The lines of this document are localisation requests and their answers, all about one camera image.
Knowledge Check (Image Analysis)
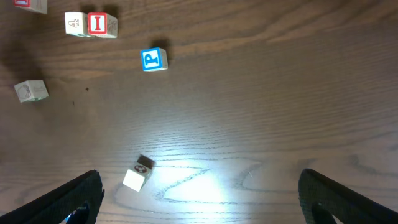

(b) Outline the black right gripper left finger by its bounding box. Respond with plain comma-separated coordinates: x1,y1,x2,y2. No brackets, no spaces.
1,170,104,224

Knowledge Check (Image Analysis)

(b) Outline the red letter I block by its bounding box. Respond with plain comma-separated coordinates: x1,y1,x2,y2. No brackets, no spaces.
88,12,118,39

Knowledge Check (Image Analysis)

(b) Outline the blue letter P block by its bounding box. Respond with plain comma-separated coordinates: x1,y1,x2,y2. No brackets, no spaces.
140,47,169,72

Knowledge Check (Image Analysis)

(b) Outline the plain wooden ball block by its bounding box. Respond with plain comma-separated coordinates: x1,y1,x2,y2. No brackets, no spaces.
123,162,152,192

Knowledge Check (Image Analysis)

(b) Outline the red number 3 block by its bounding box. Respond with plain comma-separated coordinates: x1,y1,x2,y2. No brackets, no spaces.
13,0,48,14

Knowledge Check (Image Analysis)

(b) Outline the red letter A block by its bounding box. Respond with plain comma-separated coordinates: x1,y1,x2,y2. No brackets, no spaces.
14,80,49,103

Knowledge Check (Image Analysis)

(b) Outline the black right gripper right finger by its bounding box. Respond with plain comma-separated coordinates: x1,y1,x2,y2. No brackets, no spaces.
298,169,397,224

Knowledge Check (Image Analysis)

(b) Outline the green number 4 block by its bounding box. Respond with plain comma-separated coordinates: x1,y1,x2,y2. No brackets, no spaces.
65,12,93,38

